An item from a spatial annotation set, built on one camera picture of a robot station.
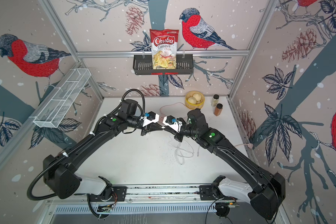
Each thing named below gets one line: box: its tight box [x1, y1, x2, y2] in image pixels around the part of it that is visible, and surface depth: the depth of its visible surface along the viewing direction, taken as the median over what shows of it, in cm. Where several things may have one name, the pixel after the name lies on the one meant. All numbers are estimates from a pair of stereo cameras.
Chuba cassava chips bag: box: [149, 28, 180, 70], surface depth 87 cm
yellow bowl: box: [184, 90, 205, 110], surface depth 115 cm
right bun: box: [192, 92, 203, 102], surface depth 116 cm
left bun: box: [187, 96, 197, 105], surface depth 113 cm
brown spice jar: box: [213, 103, 224, 117], surface depth 106 cm
